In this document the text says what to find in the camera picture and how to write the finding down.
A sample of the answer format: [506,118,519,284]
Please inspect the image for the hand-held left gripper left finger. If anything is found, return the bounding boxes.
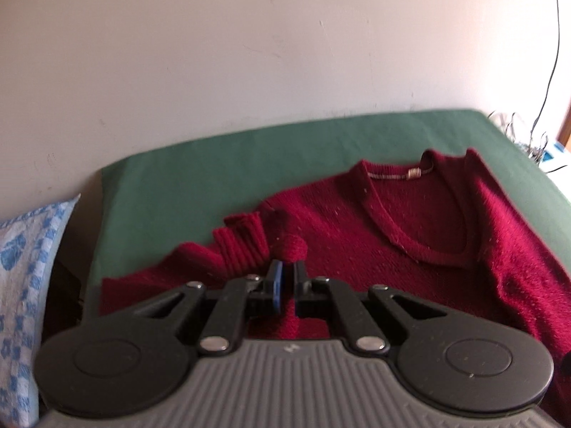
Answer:
[129,259,284,357]

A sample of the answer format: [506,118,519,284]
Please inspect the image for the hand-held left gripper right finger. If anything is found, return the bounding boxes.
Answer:
[292,261,436,358]

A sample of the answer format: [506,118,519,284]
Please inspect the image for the red knit sweater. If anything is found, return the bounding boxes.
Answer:
[99,147,571,411]

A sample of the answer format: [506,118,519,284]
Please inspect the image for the green table cover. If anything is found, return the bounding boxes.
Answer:
[85,108,571,322]

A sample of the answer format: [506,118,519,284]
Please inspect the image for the blue floral patterned cloth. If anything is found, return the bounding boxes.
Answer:
[0,194,81,428]

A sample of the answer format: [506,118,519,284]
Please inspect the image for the tangle of cables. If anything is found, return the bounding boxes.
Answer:
[488,111,550,163]

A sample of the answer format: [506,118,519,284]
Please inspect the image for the black wall cable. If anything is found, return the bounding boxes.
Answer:
[531,0,561,141]

